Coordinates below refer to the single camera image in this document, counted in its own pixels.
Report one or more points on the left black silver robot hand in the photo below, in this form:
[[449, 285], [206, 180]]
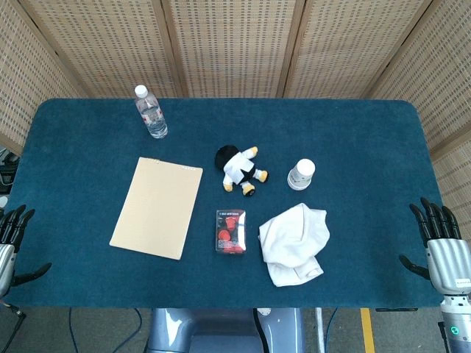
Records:
[[6, 257]]

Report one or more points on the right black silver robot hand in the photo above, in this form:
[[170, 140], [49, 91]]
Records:
[[447, 261]]

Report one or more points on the tan cover notepad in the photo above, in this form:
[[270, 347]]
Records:
[[154, 209]]

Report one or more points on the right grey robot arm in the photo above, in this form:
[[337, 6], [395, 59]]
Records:
[[458, 331]]

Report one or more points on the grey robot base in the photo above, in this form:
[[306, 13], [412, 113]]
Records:
[[206, 331]]

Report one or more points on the black flat bar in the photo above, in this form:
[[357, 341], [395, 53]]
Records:
[[397, 310]]

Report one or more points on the black equipment pile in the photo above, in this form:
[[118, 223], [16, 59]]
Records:
[[8, 173]]

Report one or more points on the white metal pole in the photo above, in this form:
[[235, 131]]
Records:
[[319, 327]]

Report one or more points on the crumpled white cloth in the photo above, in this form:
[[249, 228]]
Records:
[[294, 242]]

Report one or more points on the dark teal table mat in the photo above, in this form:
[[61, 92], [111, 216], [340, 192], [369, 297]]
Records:
[[349, 139]]

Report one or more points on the white paper cup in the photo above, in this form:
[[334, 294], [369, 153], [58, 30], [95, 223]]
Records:
[[301, 174]]

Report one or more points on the clear plastic water bottle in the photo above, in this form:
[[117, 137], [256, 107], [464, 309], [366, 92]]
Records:
[[154, 117]]

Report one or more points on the black red card box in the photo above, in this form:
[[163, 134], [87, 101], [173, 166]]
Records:
[[230, 231]]

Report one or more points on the black white plush doll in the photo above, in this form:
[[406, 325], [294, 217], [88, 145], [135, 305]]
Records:
[[239, 169]]

